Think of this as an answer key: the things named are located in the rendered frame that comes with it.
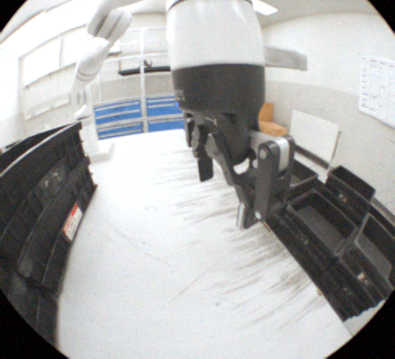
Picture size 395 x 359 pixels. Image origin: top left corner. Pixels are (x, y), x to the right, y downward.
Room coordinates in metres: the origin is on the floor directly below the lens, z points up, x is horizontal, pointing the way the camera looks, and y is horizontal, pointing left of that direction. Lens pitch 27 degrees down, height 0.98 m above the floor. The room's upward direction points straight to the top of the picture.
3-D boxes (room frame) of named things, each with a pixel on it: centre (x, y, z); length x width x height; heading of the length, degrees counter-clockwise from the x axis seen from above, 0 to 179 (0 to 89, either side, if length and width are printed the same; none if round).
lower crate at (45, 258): (0.13, 0.44, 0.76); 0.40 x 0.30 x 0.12; 11
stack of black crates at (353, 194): (0.46, -1.03, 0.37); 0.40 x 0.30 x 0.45; 18
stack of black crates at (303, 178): (0.72, -0.52, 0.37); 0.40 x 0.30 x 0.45; 18
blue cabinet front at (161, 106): (2.24, 0.38, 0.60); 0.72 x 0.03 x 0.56; 108
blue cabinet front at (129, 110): (1.99, 1.14, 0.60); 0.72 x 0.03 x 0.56; 108
